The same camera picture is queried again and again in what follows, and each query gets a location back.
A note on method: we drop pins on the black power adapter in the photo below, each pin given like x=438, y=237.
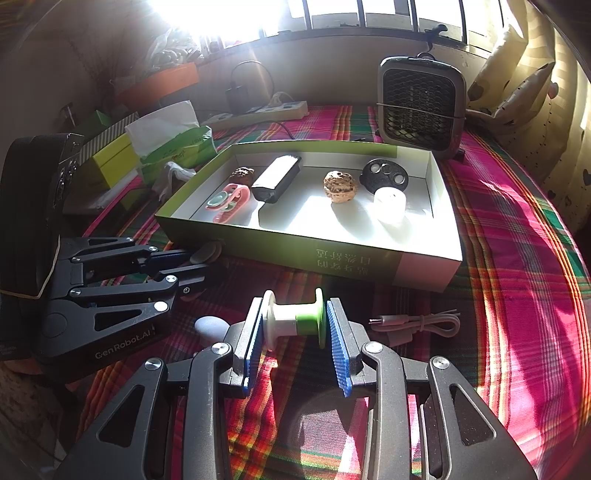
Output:
x=234, y=97

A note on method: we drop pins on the grey space heater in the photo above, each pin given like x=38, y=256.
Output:
x=420, y=106

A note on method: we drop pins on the light brown walnut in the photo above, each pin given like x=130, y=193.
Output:
x=339, y=187

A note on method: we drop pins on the clear plastic bag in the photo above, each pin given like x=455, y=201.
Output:
x=173, y=50

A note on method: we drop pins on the cream dotted pillow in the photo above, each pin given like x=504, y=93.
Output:
x=524, y=99

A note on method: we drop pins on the green paper bag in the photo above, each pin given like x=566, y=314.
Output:
x=99, y=121

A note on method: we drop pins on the pink clip with round lens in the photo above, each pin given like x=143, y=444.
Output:
x=226, y=199

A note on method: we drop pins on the green and white spool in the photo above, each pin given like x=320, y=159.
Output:
x=295, y=323

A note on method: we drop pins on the striped box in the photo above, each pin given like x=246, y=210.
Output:
x=108, y=134

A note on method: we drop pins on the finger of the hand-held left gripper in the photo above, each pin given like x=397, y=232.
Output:
x=115, y=251
x=152, y=288

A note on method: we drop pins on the dark brown walnut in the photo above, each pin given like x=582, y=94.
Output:
x=242, y=174

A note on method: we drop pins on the cream heart-print curtain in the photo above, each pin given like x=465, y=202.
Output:
x=558, y=129

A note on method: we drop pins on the crumpled white plastic bag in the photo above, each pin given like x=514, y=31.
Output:
x=175, y=177

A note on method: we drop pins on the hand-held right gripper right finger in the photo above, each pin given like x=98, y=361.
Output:
x=339, y=355

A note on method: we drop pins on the green tissue pack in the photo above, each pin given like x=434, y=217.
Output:
x=180, y=147

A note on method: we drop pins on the grey egg-shaped object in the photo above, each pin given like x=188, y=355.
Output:
x=210, y=326

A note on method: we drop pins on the white power strip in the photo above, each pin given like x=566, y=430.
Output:
x=277, y=110

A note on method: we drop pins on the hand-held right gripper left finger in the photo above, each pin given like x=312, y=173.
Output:
x=254, y=350

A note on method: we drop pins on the shallow green cardboard box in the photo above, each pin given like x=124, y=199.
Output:
x=277, y=249

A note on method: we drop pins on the white round jar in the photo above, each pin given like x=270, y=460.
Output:
x=389, y=205

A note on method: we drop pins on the black lint brush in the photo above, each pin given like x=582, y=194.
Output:
x=277, y=177

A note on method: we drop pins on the black round disc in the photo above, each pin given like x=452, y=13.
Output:
x=383, y=173

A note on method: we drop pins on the orange box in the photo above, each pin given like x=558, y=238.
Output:
x=159, y=85

